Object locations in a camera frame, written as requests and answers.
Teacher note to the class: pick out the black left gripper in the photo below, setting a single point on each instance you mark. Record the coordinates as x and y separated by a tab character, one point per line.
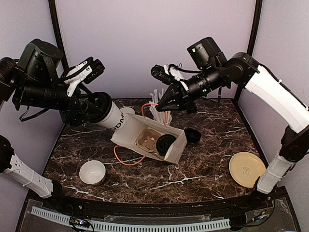
76	118

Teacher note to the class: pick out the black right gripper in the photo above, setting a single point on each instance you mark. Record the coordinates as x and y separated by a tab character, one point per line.
186	101

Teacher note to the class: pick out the stack of black cup lids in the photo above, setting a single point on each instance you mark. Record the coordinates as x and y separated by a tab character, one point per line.
192	135

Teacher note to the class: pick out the black coffee cup lid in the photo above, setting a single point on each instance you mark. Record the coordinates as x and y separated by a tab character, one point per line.
164	142

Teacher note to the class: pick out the brown cardboard cup carrier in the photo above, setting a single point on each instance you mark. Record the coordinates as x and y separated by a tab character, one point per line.
146	141

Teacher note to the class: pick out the stack of white paper cups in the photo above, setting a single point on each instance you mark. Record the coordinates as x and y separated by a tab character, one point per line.
127	111

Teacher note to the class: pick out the white paper takeout bag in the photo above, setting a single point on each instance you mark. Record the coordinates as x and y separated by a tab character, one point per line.
134	125

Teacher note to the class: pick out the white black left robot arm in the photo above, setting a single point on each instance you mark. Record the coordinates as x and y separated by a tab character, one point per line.
32	80

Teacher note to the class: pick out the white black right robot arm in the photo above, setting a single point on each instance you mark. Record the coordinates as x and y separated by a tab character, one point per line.
214	71

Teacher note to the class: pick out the bundle of white wrapped straws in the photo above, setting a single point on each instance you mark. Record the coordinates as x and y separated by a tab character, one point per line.
156	97

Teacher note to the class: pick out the white cup holding straws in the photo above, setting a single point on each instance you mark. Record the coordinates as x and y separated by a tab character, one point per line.
162	118

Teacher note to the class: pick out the white ceramic bowl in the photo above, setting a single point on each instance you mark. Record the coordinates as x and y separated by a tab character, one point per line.
92	173

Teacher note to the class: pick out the cream yellow plate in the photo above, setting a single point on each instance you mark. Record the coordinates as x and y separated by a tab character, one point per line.
245	168

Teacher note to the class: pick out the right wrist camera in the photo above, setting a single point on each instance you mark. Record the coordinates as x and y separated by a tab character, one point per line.
168	75

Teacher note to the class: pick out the black corner frame post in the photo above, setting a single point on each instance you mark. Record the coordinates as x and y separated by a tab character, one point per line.
57	32

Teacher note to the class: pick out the white slotted cable duct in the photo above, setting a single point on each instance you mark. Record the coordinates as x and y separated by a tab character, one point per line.
133	224

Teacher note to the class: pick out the black right frame post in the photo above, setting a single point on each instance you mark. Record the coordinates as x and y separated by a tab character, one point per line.
252	40

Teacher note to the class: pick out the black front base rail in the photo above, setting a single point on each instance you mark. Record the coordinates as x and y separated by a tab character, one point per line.
234	208

